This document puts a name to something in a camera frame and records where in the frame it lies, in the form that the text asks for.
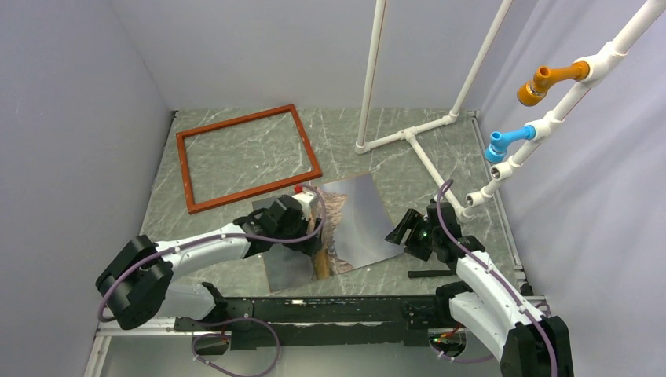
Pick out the orange pipe fitting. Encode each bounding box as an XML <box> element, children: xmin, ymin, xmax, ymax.
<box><xmin>517</xmin><ymin>61</ymin><xmax>591</xmax><ymax>107</ymax></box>

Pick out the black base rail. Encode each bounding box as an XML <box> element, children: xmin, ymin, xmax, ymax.
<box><xmin>174</xmin><ymin>295</ymin><xmax>456</xmax><ymax>350</ymax></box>

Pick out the white PVC pipe stand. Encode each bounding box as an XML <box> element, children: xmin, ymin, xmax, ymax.
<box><xmin>354</xmin><ymin>0</ymin><xmax>666</xmax><ymax>224</ymax></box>

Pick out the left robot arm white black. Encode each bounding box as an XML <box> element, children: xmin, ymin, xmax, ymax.
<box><xmin>95</xmin><ymin>186</ymin><xmax>327</xmax><ymax>330</ymax></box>

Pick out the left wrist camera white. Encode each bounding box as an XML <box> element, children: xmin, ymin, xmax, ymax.
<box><xmin>292</xmin><ymin>185</ymin><xmax>318</xmax><ymax>220</ymax></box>

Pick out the black handle hammer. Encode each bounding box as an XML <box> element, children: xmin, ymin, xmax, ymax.
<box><xmin>407</xmin><ymin>269</ymin><xmax>455</xmax><ymax>279</ymax></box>

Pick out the mountain photo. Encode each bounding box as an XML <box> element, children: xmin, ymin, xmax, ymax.
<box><xmin>261</xmin><ymin>174</ymin><xmax>403</xmax><ymax>294</ymax></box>

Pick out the red wooden picture frame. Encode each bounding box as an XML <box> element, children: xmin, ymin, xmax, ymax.
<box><xmin>176</xmin><ymin>104</ymin><xmax>323</xmax><ymax>214</ymax></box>

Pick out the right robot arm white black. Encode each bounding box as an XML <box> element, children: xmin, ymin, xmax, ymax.
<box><xmin>385</xmin><ymin>202</ymin><xmax>574</xmax><ymax>376</ymax></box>

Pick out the blue pipe fitting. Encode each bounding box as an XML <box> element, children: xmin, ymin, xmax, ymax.
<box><xmin>484</xmin><ymin>125</ymin><xmax>536</xmax><ymax>163</ymax></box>

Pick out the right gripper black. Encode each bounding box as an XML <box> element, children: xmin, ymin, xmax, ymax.
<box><xmin>386</xmin><ymin>208</ymin><xmax>441</xmax><ymax>261</ymax></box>

